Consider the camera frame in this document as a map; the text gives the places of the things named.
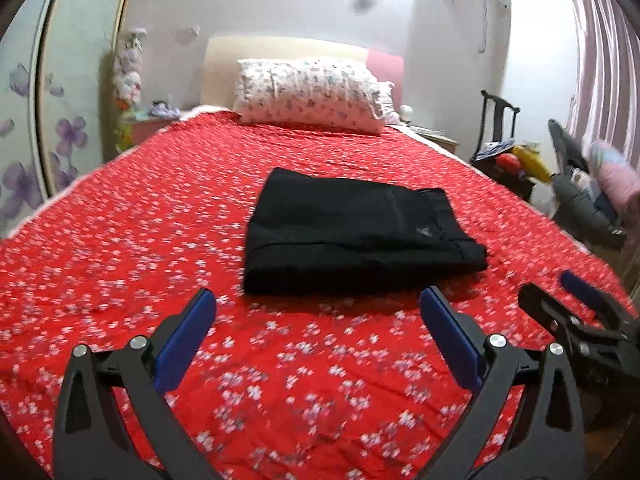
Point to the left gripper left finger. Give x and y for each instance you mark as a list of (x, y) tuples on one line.
[(91, 440)]

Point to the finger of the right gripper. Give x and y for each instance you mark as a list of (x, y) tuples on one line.
[(564, 326), (611, 314)]

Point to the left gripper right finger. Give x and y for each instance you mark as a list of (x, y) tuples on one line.
[(546, 439)]

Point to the black pants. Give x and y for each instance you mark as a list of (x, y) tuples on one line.
[(339, 237)]

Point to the pile of clothes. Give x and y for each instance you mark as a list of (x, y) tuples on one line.
[(597, 193)]

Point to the black wooden chair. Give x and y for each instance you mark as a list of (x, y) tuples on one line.
[(497, 137)]

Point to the yellow red toys on chair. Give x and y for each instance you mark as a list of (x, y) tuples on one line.
[(522, 162)]

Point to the red floral bedspread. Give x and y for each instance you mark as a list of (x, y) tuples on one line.
[(295, 388)]

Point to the pink curtain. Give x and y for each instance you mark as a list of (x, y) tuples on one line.
[(605, 105)]

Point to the pink pillow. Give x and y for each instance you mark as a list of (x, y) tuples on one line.
[(388, 67)]

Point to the floral white pillow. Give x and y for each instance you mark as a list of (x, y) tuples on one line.
[(342, 97)]

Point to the pink bedside table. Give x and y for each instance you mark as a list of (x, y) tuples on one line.
[(142, 125)]

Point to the purple flower wardrobe door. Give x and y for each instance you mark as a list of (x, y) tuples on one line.
[(56, 98)]

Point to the beige headboard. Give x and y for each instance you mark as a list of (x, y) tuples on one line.
[(225, 57)]

